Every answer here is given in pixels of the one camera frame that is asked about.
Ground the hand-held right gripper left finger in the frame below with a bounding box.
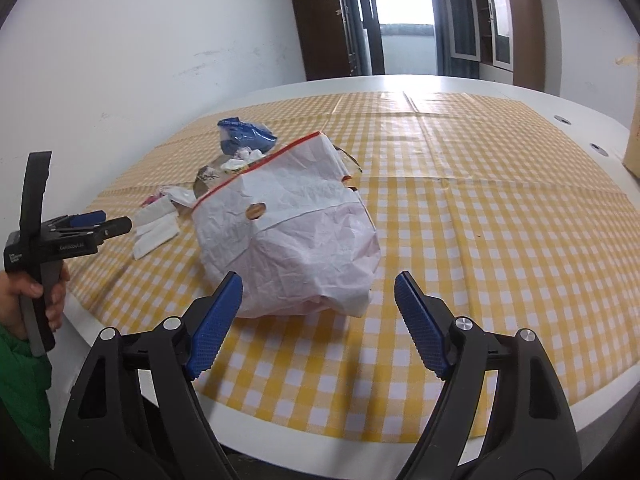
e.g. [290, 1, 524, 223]
[54, 271, 244, 480]

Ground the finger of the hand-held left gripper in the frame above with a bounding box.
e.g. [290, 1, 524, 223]
[60, 216, 133, 247]
[47, 211, 107, 231]

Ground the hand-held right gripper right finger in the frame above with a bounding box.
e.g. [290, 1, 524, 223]
[394, 271, 583, 480]

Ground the white napkin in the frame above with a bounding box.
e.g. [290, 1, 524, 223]
[131, 199, 179, 227]
[132, 220, 180, 261]

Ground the white paper bag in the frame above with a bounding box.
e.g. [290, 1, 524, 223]
[191, 131, 382, 319]

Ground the person's green-sleeved left forearm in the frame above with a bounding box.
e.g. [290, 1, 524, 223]
[0, 322, 53, 467]

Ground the person's left hand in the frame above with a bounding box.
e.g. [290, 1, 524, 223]
[0, 266, 71, 341]

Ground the clear crumpled plastic wrapper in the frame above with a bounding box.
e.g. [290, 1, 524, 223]
[141, 186, 196, 211]

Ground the brown printed wrapper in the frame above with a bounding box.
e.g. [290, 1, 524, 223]
[192, 164, 236, 198]

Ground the yellow checkered tablecloth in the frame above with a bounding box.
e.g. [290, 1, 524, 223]
[65, 91, 640, 443]

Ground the crumpled white tissue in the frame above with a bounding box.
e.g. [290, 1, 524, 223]
[221, 147, 265, 173]

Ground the blue plastic bag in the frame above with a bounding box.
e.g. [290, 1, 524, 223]
[217, 118, 278, 157]

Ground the cardboard box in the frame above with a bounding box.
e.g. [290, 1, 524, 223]
[621, 87, 640, 179]

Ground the dark brown door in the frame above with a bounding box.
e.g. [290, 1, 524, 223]
[285, 0, 386, 82]

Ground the wooden cabinet with glass doors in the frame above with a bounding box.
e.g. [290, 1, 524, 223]
[444, 0, 546, 93]

